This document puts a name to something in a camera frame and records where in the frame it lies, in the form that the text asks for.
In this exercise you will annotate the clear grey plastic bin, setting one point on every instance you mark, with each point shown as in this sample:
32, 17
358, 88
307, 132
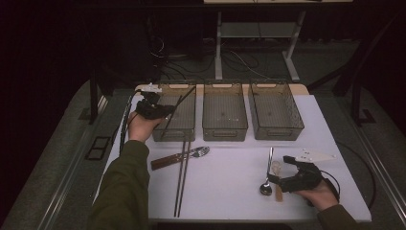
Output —
225, 110
274, 108
182, 123

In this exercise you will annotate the white metal desk frame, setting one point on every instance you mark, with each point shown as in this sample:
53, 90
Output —
218, 48

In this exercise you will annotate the metal spoon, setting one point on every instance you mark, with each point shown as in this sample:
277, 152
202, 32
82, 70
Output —
266, 189

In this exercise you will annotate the person's right hand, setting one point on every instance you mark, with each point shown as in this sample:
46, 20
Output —
320, 198

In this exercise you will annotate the white table board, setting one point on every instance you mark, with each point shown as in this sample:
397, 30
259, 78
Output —
230, 179

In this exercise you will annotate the black metal stand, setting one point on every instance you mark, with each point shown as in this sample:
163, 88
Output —
356, 105

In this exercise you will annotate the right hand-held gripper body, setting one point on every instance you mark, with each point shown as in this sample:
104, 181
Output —
304, 180

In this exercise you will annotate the black floor frame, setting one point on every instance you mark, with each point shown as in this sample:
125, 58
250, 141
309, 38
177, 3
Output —
97, 157

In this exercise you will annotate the dark chopstick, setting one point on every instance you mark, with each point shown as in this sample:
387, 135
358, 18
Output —
185, 96
179, 179
182, 199

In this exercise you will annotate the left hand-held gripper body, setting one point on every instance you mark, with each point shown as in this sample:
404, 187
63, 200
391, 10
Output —
150, 110

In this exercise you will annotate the person's left hand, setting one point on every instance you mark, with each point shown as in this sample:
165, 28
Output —
140, 129

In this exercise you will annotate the wooden spoon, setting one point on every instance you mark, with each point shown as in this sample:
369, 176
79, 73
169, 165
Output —
279, 195

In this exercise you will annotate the aluminium floor rail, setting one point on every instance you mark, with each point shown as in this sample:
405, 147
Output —
68, 179
379, 169

